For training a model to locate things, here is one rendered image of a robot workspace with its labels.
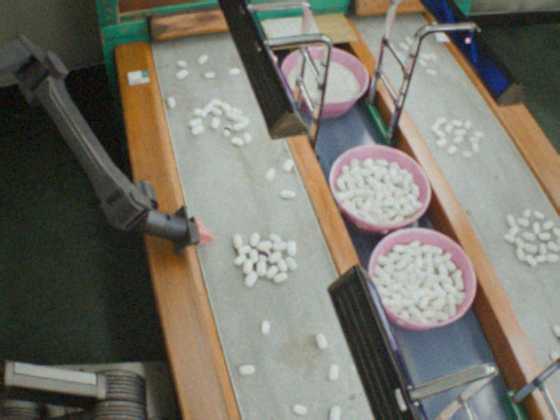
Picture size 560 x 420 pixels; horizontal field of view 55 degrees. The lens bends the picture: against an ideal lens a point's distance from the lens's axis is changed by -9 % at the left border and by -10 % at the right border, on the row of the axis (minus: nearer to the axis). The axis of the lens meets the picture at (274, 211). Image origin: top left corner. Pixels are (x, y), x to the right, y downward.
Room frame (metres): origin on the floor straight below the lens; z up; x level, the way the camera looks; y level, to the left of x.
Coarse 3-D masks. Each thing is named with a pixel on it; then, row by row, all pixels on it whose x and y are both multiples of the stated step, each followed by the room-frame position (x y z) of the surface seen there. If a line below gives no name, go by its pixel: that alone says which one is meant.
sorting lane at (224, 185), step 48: (192, 48) 1.49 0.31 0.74; (192, 96) 1.26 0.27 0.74; (240, 96) 1.27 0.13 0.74; (192, 144) 1.07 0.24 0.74; (192, 192) 0.91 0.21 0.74; (240, 192) 0.92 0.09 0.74; (288, 240) 0.79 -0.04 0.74; (240, 288) 0.65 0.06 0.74; (288, 288) 0.66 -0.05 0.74; (240, 336) 0.53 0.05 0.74; (288, 336) 0.54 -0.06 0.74; (336, 336) 0.55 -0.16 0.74; (240, 384) 0.42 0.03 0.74; (288, 384) 0.43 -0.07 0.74; (336, 384) 0.44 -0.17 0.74
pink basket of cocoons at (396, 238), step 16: (384, 240) 0.80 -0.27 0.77; (400, 240) 0.82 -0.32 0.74; (432, 240) 0.83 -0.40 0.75; (448, 240) 0.82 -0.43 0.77; (464, 256) 0.77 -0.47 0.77; (368, 272) 0.71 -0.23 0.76; (464, 272) 0.74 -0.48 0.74; (464, 288) 0.70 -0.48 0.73; (384, 304) 0.62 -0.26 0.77; (464, 304) 0.65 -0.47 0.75; (448, 320) 0.60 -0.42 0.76
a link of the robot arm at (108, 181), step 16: (48, 64) 0.94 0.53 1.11; (48, 80) 0.91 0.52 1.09; (32, 96) 0.89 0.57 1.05; (48, 96) 0.88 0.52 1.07; (64, 96) 0.89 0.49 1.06; (64, 112) 0.85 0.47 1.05; (64, 128) 0.82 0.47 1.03; (80, 128) 0.82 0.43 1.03; (80, 144) 0.79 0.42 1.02; (96, 144) 0.81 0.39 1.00; (80, 160) 0.77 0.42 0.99; (96, 160) 0.76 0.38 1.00; (96, 176) 0.74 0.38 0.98; (112, 176) 0.73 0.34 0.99; (96, 192) 0.71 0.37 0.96; (112, 192) 0.71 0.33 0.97; (128, 192) 0.71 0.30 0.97; (112, 208) 0.69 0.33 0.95; (128, 208) 0.68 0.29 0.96
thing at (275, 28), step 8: (264, 24) 1.59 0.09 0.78; (272, 24) 1.60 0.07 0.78; (280, 24) 1.60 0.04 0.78; (288, 24) 1.61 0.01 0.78; (296, 24) 1.61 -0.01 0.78; (312, 24) 1.62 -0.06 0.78; (272, 32) 1.55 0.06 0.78; (280, 32) 1.56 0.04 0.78; (288, 32) 1.56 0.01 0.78; (296, 32) 1.57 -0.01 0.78; (312, 32) 1.58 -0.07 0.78
